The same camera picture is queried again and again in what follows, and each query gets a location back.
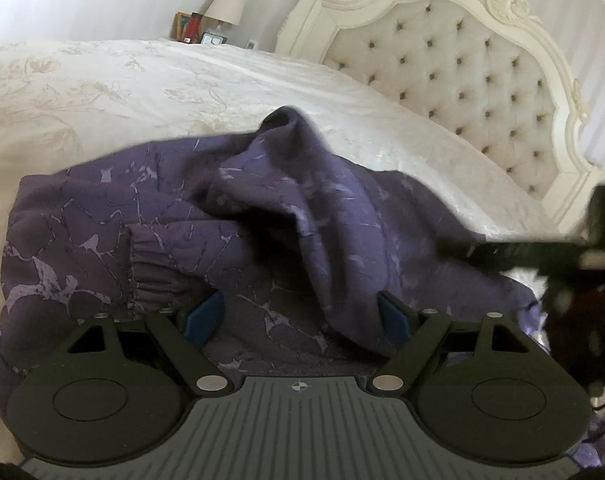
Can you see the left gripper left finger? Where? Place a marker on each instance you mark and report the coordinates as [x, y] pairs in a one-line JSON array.
[[183, 332]]

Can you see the wooden picture frame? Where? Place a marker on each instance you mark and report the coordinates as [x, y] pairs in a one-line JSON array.
[[180, 21]]

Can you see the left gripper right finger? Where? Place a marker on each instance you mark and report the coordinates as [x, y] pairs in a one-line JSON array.
[[416, 336]]

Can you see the purple patterned garment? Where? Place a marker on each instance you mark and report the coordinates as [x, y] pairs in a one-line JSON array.
[[107, 404]]

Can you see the cream floral bedspread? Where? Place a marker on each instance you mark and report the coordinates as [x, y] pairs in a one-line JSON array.
[[182, 90]]

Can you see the cream tufted headboard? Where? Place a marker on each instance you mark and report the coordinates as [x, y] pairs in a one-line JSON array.
[[486, 70]]

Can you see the red bottle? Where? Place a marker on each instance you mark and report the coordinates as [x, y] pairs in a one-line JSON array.
[[190, 30]]

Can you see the cream table lamp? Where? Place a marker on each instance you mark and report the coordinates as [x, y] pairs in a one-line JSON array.
[[225, 14]]

